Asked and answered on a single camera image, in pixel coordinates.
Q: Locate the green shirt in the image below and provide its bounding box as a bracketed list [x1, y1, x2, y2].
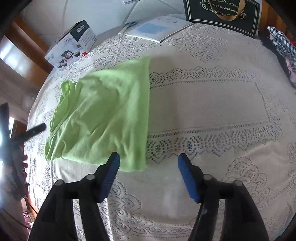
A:
[45, 57, 150, 172]

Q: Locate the checkered clothes pile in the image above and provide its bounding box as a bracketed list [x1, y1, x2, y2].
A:
[258, 26, 295, 89]

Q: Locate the person left hand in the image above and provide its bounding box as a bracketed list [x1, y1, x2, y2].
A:
[3, 147, 26, 188]

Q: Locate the tea set cardboard box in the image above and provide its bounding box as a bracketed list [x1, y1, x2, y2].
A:
[44, 20, 97, 69]

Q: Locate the white booklet with blue patch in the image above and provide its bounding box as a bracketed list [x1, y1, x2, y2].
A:
[125, 16, 193, 43]

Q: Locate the dark green gift bag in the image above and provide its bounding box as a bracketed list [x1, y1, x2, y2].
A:
[184, 0, 260, 38]

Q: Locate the white wall switch panel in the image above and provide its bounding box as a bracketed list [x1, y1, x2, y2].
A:
[123, 0, 140, 4]

